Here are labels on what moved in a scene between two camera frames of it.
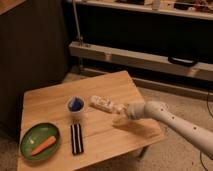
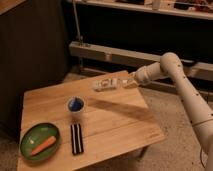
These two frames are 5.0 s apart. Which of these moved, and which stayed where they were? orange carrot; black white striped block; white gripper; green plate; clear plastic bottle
Moved: clear plastic bottle; white gripper
Stayed: orange carrot; green plate; black white striped block
